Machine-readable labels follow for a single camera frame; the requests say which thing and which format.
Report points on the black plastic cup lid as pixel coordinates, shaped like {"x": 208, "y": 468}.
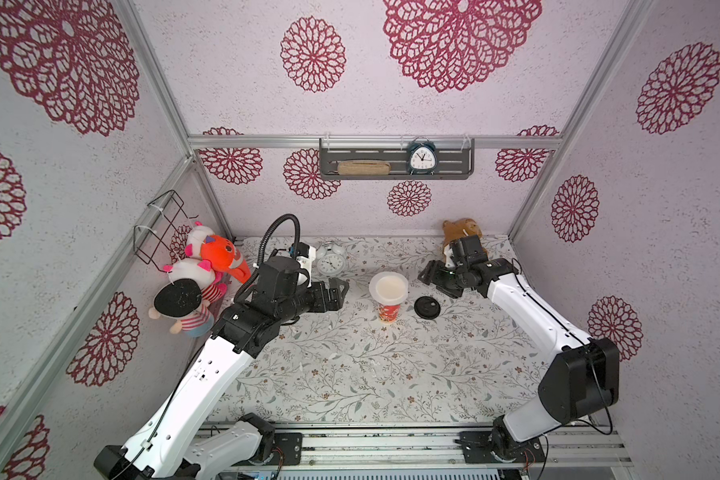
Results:
{"x": 427, "y": 308}

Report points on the teal alarm clock on shelf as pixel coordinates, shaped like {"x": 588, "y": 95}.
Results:
{"x": 422, "y": 158}

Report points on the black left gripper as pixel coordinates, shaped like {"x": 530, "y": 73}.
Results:
{"x": 322, "y": 303}

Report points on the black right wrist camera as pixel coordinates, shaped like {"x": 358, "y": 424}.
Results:
{"x": 467, "y": 251}

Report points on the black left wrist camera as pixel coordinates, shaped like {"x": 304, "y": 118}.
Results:
{"x": 280, "y": 278}

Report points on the red paper milk tea cup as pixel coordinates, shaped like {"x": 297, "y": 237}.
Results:
{"x": 389, "y": 290}

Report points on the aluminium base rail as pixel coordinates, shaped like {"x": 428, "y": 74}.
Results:
{"x": 383, "y": 446}

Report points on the brown teddy bear plush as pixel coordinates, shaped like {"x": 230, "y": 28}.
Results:
{"x": 458, "y": 229}

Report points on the white alarm clock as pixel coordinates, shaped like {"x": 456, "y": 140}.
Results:
{"x": 331, "y": 259}

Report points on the black wire wall basket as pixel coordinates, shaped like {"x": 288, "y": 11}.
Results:
{"x": 149, "y": 240}

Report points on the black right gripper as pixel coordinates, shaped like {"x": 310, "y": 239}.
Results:
{"x": 444, "y": 275}

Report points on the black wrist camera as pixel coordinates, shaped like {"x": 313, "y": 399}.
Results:
{"x": 467, "y": 251}
{"x": 280, "y": 278}

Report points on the tan pouch on shelf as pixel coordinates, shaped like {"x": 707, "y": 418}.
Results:
{"x": 370, "y": 168}

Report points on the black round plush hat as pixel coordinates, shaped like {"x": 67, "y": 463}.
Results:
{"x": 178, "y": 298}

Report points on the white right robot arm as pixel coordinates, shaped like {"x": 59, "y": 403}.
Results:
{"x": 582, "y": 375}

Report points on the grey wall shelf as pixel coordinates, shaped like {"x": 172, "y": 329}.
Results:
{"x": 456, "y": 158}

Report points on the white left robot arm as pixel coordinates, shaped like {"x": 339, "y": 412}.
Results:
{"x": 204, "y": 372}

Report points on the pink striped pig plush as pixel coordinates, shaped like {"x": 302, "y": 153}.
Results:
{"x": 199, "y": 322}

